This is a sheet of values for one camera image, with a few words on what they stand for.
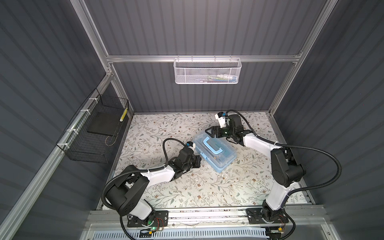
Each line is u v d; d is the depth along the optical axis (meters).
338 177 0.44
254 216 0.74
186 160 0.70
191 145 0.81
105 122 0.78
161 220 0.72
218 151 0.85
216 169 0.85
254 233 0.71
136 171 0.49
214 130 0.81
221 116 0.83
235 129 0.74
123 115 0.82
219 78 0.92
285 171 0.49
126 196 0.44
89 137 0.72
